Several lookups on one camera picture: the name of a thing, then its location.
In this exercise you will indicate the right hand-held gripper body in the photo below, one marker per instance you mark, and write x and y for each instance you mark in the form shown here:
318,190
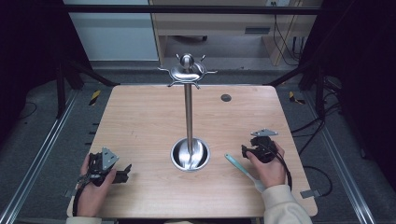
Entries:
264,148

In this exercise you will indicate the grey round table grommet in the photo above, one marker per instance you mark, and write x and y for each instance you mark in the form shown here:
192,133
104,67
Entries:
226,98

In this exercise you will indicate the white cabinet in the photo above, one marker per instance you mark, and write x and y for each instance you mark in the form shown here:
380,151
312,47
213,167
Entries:
115,34

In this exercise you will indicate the person's left hand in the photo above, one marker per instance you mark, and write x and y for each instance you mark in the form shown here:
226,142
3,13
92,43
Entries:
93,196

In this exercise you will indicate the grey metal table bracket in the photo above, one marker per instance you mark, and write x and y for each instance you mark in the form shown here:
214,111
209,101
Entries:
309,193

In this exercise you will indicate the stainless steel utensil rack stand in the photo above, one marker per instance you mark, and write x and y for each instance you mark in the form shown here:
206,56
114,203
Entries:
188,118

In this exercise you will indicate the black horizontal frame bar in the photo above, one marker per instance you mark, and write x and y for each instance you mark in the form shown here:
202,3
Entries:
186,9

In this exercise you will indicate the yellow black striped tape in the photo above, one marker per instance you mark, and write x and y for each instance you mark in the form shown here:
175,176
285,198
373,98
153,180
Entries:
95,97
294,98

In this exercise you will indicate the light wooden desk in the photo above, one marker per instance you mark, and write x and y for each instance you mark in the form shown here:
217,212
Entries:
218,23

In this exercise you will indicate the person's right hand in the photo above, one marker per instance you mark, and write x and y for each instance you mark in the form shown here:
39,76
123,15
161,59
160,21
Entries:
270,172

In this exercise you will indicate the black metal frame stand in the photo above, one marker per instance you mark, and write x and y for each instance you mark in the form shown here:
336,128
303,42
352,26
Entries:
62,90
317,87

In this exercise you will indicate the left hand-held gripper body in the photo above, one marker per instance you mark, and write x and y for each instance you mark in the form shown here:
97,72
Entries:
106,159

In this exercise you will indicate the dark curtain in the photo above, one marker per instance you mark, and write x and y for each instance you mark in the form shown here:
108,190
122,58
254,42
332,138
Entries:
364,77
28,46

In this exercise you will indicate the aluminium floor rail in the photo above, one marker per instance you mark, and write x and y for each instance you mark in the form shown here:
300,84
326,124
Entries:
339,161
37,161

